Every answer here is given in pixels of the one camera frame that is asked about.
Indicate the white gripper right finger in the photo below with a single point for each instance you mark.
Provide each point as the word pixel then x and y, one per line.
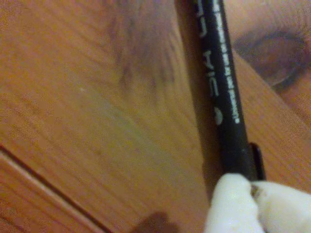
pixel 286 211

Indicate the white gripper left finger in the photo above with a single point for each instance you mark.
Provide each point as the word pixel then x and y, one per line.
pixel 230 208

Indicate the black fineliner with red end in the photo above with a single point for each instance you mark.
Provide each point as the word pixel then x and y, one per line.
pixel 223 85

